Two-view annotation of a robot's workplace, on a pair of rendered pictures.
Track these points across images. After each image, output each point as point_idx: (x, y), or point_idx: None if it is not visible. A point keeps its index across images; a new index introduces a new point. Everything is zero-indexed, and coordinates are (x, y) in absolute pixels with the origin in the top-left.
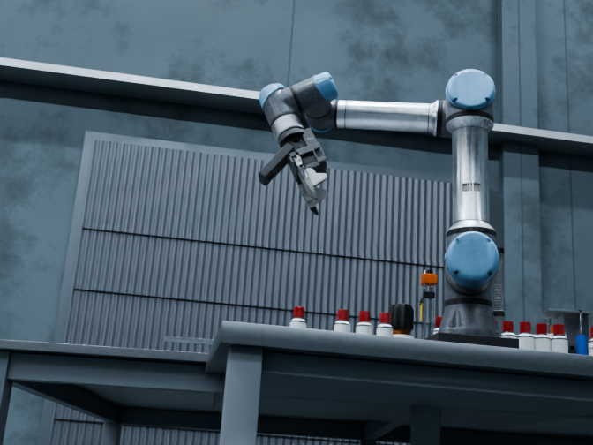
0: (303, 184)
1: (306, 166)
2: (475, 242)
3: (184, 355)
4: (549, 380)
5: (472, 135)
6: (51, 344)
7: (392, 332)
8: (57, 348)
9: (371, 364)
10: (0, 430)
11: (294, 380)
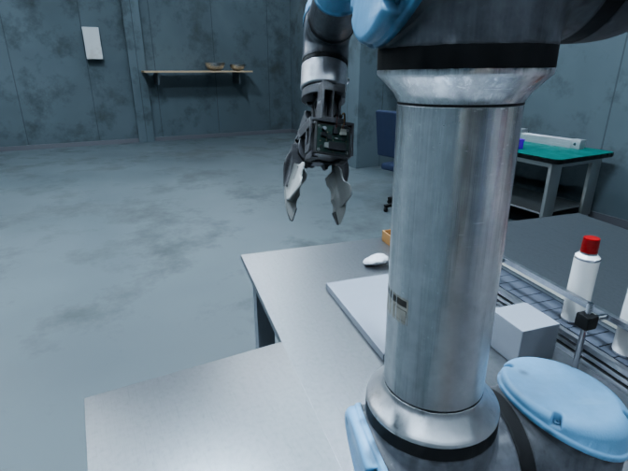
0: (331, 172)
1: (306, 156)
2: (356, 449)
3: (276, 333)
4: None
5: (401, 138)
6: (251, 279)
7: None
8: (252, 283)
9: None
10: (264, 315)
11: None
